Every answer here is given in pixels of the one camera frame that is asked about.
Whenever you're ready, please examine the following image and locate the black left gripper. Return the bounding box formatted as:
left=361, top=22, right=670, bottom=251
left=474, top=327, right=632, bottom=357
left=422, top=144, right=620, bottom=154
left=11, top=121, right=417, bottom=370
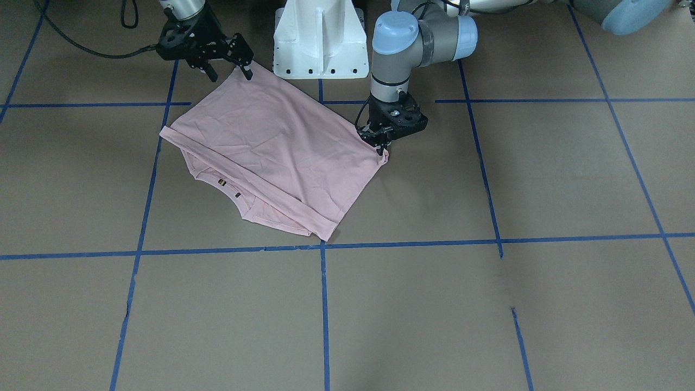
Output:
left=356, top=93, right=428, bottom=157

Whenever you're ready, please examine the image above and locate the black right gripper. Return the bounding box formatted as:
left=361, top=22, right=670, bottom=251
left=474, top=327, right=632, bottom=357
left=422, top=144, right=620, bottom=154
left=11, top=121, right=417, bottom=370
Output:
left=155, top=8, right=254, bottom=83

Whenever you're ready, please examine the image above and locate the pink Snoopy t-shirt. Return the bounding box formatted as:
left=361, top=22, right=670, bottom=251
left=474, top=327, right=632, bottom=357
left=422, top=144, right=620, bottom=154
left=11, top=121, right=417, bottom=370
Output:
left=160, top=64, right=389, bottom=242

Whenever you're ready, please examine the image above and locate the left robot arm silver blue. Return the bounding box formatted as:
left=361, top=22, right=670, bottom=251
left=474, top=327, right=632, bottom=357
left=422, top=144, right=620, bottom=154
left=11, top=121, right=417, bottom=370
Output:
left=356, top=1, right=529, bottom=157

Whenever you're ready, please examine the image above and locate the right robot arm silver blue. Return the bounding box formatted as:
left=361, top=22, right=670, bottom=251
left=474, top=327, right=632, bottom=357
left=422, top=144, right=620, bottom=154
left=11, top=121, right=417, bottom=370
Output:
left=155, top=1, right=254, bottom=82

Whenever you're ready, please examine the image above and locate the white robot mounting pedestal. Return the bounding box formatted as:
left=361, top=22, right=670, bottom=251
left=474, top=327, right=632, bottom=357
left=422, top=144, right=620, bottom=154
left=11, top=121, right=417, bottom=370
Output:
left=271, top=1, right=369, bottom=80

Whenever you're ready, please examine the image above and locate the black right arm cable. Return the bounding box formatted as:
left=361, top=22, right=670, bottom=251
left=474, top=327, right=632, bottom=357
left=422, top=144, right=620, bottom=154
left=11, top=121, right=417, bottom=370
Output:
left=33, top=0, right=161, bottom=59

